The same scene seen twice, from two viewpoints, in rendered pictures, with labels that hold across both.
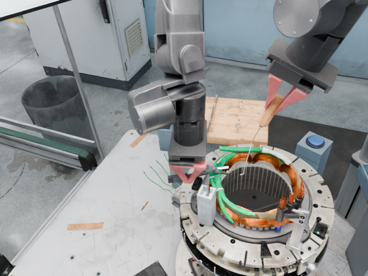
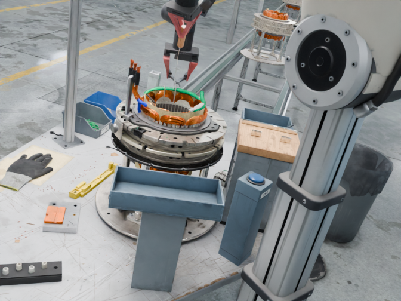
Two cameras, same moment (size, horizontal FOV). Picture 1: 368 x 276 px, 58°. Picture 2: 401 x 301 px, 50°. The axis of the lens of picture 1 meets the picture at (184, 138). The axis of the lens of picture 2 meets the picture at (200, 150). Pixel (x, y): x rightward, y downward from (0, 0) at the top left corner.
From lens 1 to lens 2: 1.29 m
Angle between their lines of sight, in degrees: 62
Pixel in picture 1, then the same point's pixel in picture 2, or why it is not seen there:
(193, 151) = (168, 46)
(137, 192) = (224, 163)
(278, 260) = (118, 112)
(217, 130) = (249, 127)
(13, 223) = not seen: hidden behind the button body
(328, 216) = (151, 135)
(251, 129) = (255, 140)
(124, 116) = not seen: outside the picture
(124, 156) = not seen: hidden behind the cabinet
